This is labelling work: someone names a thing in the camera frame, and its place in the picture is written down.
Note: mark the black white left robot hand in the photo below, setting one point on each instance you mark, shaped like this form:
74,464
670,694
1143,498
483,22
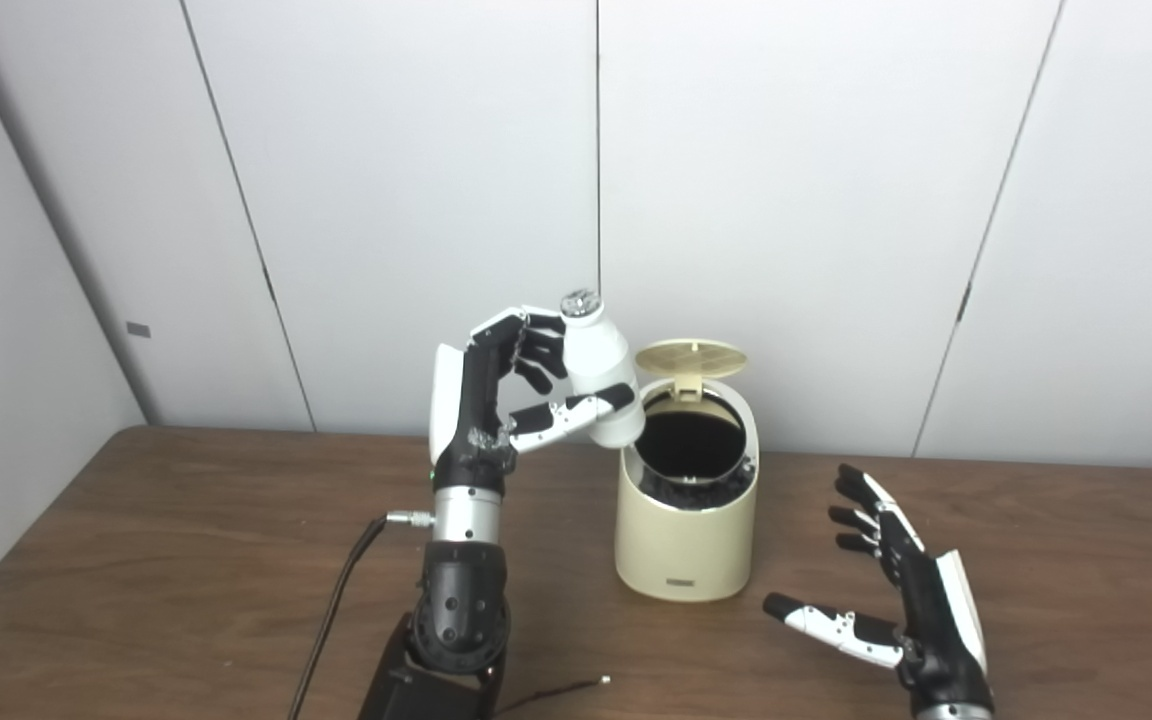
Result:
471,410

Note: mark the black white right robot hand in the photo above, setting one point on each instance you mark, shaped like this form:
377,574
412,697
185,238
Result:
931,620

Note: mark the small white plastic bottle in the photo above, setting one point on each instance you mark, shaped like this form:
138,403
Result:
601,350

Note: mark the round cream bin lid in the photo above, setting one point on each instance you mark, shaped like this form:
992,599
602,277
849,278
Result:
691,358

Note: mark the cream-colored bin body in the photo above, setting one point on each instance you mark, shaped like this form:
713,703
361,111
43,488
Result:
686,545

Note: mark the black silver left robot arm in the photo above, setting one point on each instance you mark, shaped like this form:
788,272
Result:
461,600

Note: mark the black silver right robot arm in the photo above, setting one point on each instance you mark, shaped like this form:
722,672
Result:
951,712

